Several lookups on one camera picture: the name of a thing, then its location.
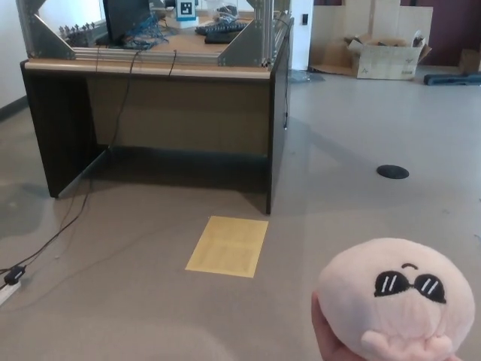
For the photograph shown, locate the aluminium extrusion frame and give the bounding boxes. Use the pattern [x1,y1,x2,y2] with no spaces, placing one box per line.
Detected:
[14,0,294,69]

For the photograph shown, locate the clear plastic bag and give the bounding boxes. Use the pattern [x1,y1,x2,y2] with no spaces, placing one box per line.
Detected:
[290,69,326,83]

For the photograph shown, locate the dark wooden desk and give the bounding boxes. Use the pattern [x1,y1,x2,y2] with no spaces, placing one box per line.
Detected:
[20,7,295,216]

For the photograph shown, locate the black round floor cover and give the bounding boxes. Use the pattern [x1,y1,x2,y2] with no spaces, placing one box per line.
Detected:
[376,164,410,181]

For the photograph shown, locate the small closed cardboard box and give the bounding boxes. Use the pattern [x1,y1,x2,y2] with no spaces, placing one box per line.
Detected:
[458,48,481,74]

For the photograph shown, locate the dark blue foam piece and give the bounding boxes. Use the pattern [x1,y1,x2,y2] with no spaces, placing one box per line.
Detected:
[423,71,481,88]

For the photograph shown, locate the pink plush dumpling with sunglasses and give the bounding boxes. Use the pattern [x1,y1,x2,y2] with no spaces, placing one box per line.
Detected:
[310,236,473,357]

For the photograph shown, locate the long black power cable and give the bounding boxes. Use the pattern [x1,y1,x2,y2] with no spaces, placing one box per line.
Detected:
[0,48,141,274]

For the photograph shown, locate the blue cable tangle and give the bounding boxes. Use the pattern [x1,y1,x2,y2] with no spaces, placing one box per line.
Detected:
[120,10,178,49]

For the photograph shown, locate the person's bare hand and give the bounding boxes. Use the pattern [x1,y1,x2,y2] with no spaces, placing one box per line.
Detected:
[310,294,481,361]

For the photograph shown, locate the black power adapter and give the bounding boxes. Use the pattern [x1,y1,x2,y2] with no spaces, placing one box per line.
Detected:
[3,265,29,285]

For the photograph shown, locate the short black keyboard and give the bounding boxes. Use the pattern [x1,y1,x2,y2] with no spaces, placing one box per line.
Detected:
[204,29,242,44]

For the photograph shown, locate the open cardboard box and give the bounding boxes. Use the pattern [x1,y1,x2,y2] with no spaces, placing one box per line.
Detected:
[340,31,433,80]

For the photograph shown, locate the yellow paper sheet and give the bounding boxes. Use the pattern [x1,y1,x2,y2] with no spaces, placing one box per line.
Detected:
[184,215,270,279]

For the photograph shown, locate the white box with fiducial tag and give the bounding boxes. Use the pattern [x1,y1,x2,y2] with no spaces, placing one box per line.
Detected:
[174,0,201,28]

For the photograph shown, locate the thin black desk side cable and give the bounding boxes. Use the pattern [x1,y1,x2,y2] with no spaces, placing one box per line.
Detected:
[280,10,296,132]

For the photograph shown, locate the black computer monitor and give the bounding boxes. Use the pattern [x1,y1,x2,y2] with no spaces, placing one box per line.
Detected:
[101,0,152,43]

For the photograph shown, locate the long black keyboard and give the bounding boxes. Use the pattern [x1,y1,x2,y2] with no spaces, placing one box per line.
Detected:
[194,17,248,36]

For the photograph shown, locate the white power strip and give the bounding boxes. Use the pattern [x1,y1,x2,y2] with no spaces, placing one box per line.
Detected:
[0,280,22,306]

